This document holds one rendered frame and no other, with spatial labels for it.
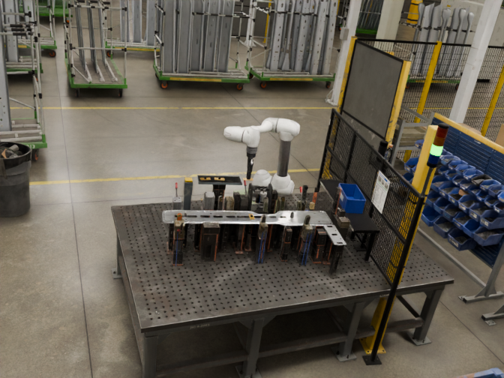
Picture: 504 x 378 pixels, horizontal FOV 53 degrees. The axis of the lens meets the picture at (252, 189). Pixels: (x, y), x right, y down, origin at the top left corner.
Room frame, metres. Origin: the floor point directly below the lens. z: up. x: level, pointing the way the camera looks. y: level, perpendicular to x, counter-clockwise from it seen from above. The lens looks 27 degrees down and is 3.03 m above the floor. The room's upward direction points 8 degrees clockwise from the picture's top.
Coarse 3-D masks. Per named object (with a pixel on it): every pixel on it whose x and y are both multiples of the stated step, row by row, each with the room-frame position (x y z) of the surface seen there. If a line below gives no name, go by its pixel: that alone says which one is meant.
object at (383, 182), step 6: (378, 174) 3.80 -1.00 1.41; (384, 174) 3.71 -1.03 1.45; (378, 180) 3.78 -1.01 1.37; (384, 180) 3.69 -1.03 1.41; (378, 186) 3.75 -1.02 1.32; (384, 186) 3.66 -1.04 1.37; (378, 192) 3.73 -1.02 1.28; (384, 192) 3.64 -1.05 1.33; (372, 198) 3.80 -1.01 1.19; (378, 198) 3.71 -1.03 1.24; (384, 198) 3.62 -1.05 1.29; (378, 204) 3.68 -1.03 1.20; (384, 204) 3.59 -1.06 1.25; (378, 210) 3.66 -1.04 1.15
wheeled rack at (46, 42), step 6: (36, 6) 11.95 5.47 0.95; (42, 6) 12.01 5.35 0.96; (48, 6) 12.08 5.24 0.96; (54, 24) 11.28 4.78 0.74; (54, 30) 11.27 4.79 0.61; (24, 36) 11.73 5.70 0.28; (42, 36) 12.00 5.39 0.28; (48, 36) 12.08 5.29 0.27; (54, 36) 11.27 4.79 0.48; (18, 42) 11.00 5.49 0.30; (24, 42) 11.06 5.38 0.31; (30, 42) 11.12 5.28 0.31; (42, 42) 11.25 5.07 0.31; (48, 42) 11.47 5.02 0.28; (54, 42) 11.27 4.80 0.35; (42, 48) 11.13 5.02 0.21; (48, 48) 11.19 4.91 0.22; (54, 48) 11.24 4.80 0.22; (54, 54) 11.29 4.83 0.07
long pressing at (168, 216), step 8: (168, 216) 3.38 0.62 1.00; (200, 216) 3.45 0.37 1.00; (224, 216) 3.50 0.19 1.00; (272, 216) 3.61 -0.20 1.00; (280, 216) 3.62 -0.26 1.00; (288, 216) 3.63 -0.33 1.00; (296, 216) 3.65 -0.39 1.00; (304, 216) 3.67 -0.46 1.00; (312, 216) 3.69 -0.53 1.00; (320, 216) 3.71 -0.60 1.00; (280, 224) 3.50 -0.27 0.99; (288, 224) 3.51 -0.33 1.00; (296, 224) 3.52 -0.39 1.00; (312, 224) 3.56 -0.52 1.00; (320, 224) 3.58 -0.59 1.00; (328, 224) 3.59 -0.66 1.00
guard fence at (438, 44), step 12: (432, 60) 7.36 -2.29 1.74; (420, 72) 7.30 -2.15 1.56; (432, 72) 7.35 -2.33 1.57; (420, 96) 7.35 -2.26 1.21; (444, 96) 7.53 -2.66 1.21; (420, 108) 7.33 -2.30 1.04; (432, 108) 7.46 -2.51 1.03; (492, 108) 7.90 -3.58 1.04; (420, 120) 7.40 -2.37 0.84; (492, 132) 8.01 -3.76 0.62; (408, 156) 7.34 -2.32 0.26
